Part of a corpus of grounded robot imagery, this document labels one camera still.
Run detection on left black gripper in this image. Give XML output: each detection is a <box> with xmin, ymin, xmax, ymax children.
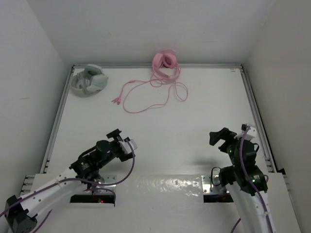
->
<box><xmin>98</xmin><ymin>129</ymin><xmax>134</xmax><ymax>168</ymax></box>

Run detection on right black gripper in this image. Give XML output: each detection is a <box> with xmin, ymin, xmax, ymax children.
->
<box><xmin>209</xmin><ymin>127</ymin><xmax>240</xmax><ymax>168</ymax></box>

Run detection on pink headphones with cable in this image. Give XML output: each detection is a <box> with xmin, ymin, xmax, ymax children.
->
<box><xmin>112</xmin><ymin>50</ymin><xmax>189</xmax><ymax>114</ymax></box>

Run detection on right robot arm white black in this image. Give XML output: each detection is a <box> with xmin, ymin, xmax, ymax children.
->
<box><xmin>209</xmin><ymin>124</ymin><xmax>276</xmax><ymax>233</ymax></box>

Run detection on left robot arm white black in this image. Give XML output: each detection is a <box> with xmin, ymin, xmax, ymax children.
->
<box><xmin>1</xmin><ymin>129</ymin><xmax>137</xmax><ymax>233</ymax></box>

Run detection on white grey headphones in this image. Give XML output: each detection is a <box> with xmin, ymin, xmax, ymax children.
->
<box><xmin>70</xmin><ymin>64</ymin><xmax>109</xmax><ymax>98</ymax></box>

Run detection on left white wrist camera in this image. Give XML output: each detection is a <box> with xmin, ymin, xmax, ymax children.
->
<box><xmin>119</xmin><ymin>139</ymin><xmax>138</xmax><ymax>154</ymax></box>

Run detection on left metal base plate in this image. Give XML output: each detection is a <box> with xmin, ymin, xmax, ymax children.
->
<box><xmin>78</xmin><ymin>175</ymin><xmax>116</xmax><ymax>196</ymax></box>

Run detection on metal base plate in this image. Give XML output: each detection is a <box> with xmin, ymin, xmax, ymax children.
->
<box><xmin>78</xmin><ymin>175</ymin><xmax>116</xmax><ymax>196</ymax></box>
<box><xmin>201</xmin><ymin>175</ymin><xmax>229</xmax><ymax>195</ymax></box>

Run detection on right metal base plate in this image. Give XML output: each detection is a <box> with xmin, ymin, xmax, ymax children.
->
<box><xmin>201</xmin><ymin>175</ymin><xmax>229</xmax><ymax>195</ymax></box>

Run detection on aluminium table frame rail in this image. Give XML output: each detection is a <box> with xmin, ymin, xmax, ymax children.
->
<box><xmin>7</xmin><ymin>63</ymin><xmax>290</xmax><ymax>233</ymax></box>

